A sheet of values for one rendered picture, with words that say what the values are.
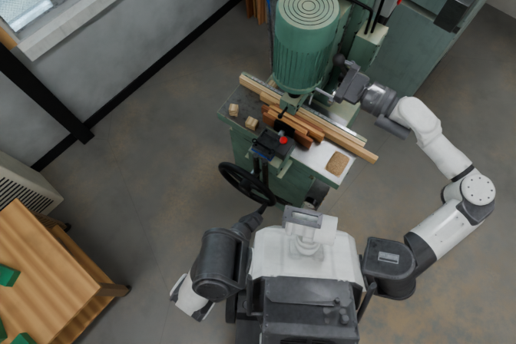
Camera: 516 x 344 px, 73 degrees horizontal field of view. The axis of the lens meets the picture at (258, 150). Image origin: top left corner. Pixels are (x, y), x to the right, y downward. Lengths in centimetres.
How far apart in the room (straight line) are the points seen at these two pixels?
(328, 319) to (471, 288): 179
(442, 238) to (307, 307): 37
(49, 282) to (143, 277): 59
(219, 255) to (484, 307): 195
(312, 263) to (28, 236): 150
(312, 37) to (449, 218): 57
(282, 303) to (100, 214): 183
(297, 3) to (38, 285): 163
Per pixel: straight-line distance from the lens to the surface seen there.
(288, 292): 83
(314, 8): 102
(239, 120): 150
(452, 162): 104
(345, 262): 90
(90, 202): 255
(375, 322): 232
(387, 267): 91
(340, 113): 167
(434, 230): 97
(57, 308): 192
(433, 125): 102
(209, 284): 85
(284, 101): 135
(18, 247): 206
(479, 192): 101
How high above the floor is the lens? 222
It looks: 67 degrees down
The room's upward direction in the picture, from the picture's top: 1 degrees counter-clockwise
